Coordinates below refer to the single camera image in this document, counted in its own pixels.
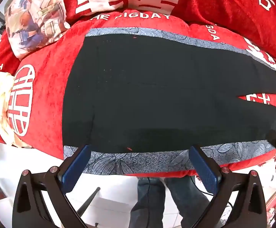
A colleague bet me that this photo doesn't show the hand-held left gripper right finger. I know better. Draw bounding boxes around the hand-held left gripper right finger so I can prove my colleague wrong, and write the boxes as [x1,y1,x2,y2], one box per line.
[188,145,267,228]

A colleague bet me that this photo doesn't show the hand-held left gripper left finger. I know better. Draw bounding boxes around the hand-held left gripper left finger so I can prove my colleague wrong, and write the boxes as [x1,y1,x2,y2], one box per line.
[12,144,92,228]

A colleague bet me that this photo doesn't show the black pants with grey trim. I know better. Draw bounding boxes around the black pants with grey trim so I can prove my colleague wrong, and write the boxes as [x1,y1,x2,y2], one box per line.
[62,27,276,176]

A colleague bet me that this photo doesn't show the person's legs in jeans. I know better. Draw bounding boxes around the person's legs in jeans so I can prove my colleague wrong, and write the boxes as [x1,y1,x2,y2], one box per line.
[128,177,211,228]

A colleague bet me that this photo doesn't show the black rod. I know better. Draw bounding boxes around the black rod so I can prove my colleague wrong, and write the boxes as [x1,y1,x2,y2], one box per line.
[77,187,101,219]

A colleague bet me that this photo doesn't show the red blanket with white print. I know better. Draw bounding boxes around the red blanket with white print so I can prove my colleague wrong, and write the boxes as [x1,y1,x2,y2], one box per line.
[0,11,276,178]

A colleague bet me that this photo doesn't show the cream fluffy cloth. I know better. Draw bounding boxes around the cream fluffy cloth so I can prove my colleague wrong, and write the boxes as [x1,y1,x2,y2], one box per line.
[0,72,34,148]

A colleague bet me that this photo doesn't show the cartoon printed pillow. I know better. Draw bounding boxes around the cartoon printed pillow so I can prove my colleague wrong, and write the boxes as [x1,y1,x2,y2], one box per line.
[4,0,71,61]

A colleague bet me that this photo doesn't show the black cable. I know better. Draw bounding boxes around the black cable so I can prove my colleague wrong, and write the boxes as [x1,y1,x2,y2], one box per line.
[190,176,234,208]

